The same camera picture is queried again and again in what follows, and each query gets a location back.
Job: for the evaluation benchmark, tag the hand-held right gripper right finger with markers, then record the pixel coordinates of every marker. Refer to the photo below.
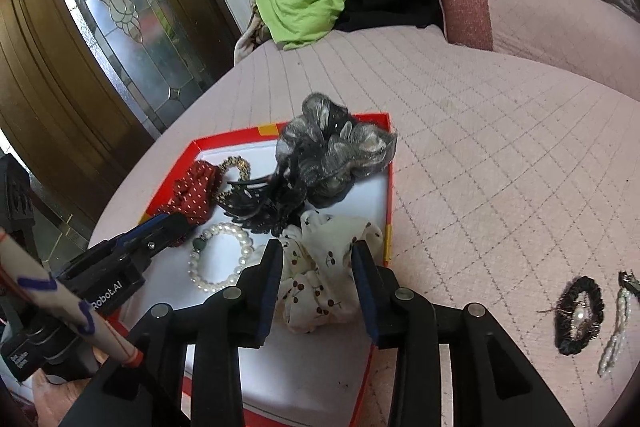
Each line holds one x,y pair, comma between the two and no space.
365,292

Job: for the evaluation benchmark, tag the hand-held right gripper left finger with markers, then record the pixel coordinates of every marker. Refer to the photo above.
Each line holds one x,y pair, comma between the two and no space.
272,287

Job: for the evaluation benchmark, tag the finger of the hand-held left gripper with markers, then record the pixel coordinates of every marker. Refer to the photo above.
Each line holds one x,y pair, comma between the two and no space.
172,234
150,227

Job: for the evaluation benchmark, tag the red dotted scrunchie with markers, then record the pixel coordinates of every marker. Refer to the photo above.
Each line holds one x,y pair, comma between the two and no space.
192,192

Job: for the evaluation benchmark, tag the white cherry print scrunchie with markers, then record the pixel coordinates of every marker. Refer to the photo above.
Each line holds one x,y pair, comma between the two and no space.
320,267

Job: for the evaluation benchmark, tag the red cardboard box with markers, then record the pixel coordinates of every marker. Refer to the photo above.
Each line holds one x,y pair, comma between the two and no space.
370,207

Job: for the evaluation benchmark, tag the black hair claw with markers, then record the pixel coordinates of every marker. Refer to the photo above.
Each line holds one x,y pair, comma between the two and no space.
265,207

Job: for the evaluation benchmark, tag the dark carved furniture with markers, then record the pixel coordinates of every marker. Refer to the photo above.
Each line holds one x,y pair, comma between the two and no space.
15,197

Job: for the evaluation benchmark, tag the grey sheer scrunchie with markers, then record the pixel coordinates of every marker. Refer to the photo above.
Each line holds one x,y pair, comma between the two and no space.
340,157

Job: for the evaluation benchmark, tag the wooden door with glass panel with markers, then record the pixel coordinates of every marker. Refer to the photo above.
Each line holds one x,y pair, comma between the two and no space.
45,72

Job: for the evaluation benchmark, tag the beige patterned cloth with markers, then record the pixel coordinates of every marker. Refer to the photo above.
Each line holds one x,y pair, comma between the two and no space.
252,37

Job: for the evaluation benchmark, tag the pearl hair clip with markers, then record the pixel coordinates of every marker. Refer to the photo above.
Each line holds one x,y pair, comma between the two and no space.
616,332

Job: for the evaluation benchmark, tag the dark metal hair clip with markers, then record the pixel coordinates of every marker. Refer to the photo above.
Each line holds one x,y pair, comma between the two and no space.
627,281

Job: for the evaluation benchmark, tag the black cloth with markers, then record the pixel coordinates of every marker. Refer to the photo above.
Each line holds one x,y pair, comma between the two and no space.
390,12

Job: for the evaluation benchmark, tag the pink bolster cushion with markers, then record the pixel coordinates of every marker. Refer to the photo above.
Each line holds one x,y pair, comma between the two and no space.
550,22

